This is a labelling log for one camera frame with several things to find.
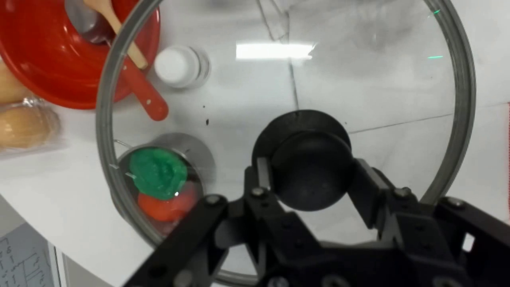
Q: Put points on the red bowl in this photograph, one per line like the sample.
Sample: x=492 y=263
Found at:
x=42 y=57

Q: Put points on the wooden spoon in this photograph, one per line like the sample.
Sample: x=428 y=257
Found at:
x=121 y=29

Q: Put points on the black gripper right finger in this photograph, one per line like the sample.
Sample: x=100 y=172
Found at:
x=457 y=239

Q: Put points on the small white bottle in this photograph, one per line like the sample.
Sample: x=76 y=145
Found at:
x=178 y=64

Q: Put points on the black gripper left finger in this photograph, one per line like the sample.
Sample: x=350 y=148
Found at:
x=213 y=233

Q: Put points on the yellow food item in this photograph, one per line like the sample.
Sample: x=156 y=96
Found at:
x=22 y=128

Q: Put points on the metal can with toy vegetables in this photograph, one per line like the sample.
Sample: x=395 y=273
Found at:
x=160 y=172

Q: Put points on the metal spoon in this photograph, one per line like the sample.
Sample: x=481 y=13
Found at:
x=81 y=18

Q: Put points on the glass lid black knob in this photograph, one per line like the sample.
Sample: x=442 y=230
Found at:
x=372 y=80

